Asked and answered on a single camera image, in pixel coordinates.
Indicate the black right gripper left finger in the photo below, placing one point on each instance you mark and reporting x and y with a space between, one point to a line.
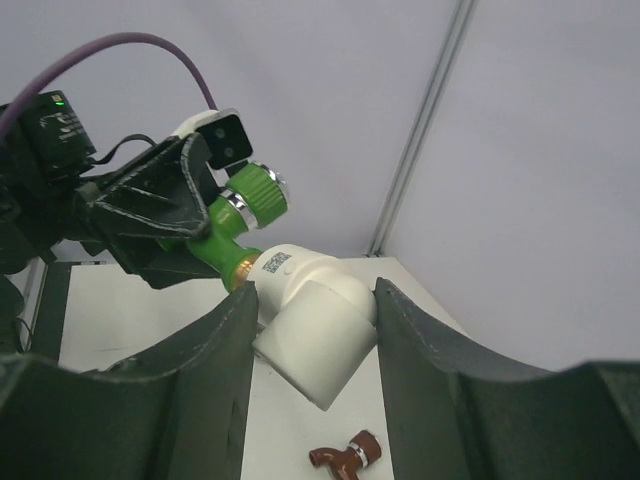
177 410

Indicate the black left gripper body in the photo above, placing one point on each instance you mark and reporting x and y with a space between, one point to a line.
122 204

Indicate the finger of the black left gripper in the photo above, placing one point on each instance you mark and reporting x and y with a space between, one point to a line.
183 161
160 268

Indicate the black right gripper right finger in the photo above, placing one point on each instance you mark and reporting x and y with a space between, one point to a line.
458 410

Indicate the green plastic faucet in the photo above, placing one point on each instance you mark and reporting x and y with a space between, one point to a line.
251 199

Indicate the white elbow pipe fitting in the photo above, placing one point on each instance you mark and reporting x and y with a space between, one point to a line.
318 320

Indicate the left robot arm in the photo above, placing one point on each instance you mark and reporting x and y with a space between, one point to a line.
45 156

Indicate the brown plastic faucet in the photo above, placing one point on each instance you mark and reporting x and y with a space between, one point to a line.
362 451

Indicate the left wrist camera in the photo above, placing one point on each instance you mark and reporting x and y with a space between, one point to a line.
223 133

